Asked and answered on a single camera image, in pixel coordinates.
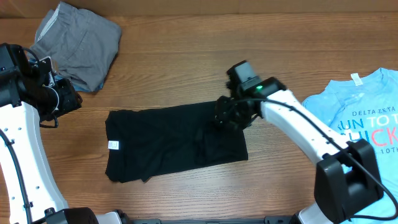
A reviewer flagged black t-shirt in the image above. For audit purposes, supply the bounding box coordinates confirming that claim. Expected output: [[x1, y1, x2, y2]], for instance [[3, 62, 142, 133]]
[[105, 101, 248, 183]]

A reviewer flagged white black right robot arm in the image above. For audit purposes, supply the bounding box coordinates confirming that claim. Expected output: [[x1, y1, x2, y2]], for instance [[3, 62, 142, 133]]
[[215, 60, 397, 223]]

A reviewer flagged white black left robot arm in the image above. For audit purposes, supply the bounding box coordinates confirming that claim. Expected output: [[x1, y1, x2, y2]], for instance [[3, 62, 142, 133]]
[[1, 43, 129, 224]]

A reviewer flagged folded blue garment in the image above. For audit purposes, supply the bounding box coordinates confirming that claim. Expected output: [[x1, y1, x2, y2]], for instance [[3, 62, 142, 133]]
[[54, 75, 104, 92]]

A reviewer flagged folded grey shirt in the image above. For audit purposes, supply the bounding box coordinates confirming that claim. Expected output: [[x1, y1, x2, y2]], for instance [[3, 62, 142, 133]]
[[30, 2, 122, 90]]

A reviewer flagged light blue printed t-shirt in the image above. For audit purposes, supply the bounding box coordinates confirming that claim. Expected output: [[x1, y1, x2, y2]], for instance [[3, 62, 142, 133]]
[[300, 67, 398, 224]]

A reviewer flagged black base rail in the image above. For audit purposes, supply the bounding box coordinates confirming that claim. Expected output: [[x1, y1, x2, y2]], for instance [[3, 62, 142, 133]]
[[122, 215, 299, 224]]

